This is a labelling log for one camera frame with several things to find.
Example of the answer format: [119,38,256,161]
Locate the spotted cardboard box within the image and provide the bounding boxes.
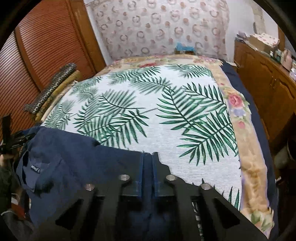
[248,33,280,54]

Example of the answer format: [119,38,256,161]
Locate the folded patterned navy cloth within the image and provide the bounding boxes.
[23,63,77,114]

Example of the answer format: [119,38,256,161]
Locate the palm leaf print bedspread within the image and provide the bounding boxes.
[43,64,245,209]

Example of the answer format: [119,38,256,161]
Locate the wooden sideboard cabinet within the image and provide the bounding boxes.
[234,40,295,154]

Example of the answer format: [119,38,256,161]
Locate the floral beige blanket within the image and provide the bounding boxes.
[108,55,274,237]

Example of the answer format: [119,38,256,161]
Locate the navy blue shirt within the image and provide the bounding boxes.
[16,126,176,241]

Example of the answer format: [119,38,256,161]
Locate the navy bed sheet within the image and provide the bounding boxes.
[221,60,278,240]

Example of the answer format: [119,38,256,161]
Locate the folded tan cloth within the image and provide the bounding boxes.
[34,70,82,123]

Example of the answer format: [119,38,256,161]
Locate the pink ceramic jug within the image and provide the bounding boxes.
[282,49,292,71]

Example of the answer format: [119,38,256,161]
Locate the blue item behind bed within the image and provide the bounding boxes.
[174,43,196,55]

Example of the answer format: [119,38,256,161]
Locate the wooden louvered wardrobe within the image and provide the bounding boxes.
[1,1,106,132]

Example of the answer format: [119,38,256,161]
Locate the circle pattern pink curtain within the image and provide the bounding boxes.
[84,0,229,60]

